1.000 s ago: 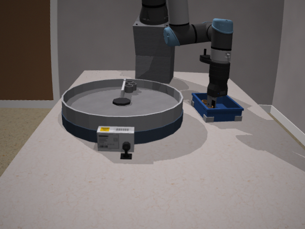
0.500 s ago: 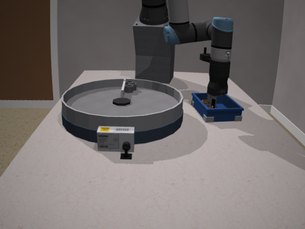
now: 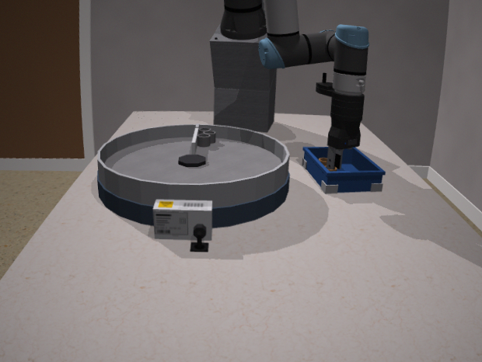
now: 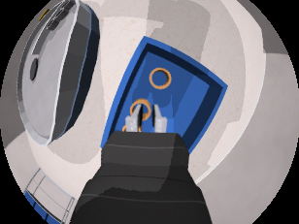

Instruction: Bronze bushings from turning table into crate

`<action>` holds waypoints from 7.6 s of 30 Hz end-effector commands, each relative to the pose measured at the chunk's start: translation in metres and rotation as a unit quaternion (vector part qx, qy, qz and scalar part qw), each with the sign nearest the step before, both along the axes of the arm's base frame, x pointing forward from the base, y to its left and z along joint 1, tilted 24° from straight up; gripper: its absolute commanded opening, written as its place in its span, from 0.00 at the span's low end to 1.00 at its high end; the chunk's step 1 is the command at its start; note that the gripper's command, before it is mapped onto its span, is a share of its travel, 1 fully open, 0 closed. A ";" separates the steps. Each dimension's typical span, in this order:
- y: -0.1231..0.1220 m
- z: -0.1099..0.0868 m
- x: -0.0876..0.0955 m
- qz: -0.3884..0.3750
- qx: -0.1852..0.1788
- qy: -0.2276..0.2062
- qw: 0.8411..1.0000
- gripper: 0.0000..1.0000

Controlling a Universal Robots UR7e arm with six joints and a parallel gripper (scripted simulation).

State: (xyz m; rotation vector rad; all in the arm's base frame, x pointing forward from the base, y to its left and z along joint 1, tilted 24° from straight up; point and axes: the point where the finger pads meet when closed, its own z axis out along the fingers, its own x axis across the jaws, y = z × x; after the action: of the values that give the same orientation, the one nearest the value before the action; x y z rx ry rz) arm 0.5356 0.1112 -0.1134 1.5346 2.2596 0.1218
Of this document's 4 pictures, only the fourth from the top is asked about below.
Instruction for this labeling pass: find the grey round turning table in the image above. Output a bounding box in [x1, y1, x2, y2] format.
[17, 0, 100, 146]

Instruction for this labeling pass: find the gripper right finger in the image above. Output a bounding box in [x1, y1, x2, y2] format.
[152, 105, 167, 133]

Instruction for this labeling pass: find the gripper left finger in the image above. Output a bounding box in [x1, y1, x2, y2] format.
[125, 104, 143, 132]

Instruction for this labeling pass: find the blue rectangular tray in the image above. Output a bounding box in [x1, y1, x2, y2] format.
[100, 36, 228, 154]

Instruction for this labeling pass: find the dark grey metal bushing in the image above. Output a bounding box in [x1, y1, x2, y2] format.
[47, 18, 60, 31]
[60, 0, 75, 11]
[54, 8, 69, 20]

